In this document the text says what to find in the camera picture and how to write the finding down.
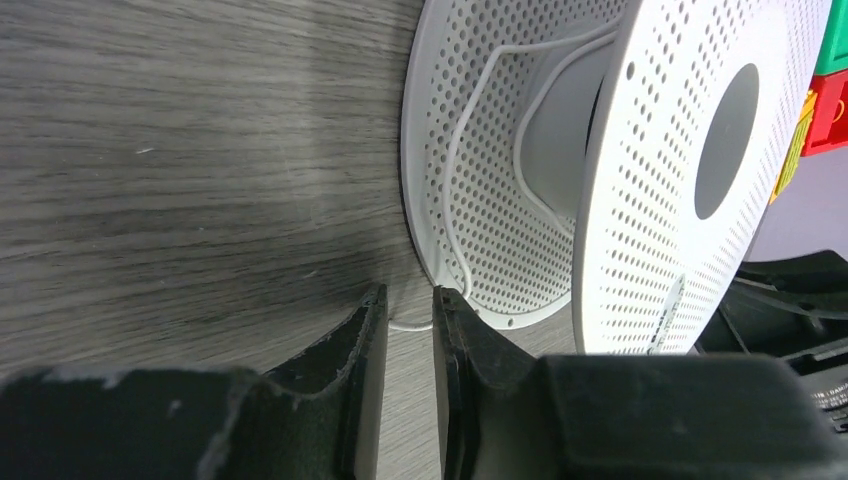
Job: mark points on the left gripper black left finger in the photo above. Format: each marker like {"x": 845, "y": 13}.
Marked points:
{"x": 315, "y": 416}

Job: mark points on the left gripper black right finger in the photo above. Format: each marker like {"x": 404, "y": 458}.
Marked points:
{"x": 505, "y": 414}

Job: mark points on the clear plastic cable spool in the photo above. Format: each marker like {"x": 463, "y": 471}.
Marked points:
{"x": 610, "y": 157}

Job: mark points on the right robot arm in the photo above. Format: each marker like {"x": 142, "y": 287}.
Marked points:
{"x": 794, "y": 310}

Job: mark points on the yellow grid block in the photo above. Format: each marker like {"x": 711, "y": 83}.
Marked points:
{"x": 798, "y": 141}

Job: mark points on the red plastic bin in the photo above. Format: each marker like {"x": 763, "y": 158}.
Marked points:
{"x": 828, "y": 127}

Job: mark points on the green plastic bin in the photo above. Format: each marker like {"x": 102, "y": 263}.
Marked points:
{"x": 832, "y": 56}

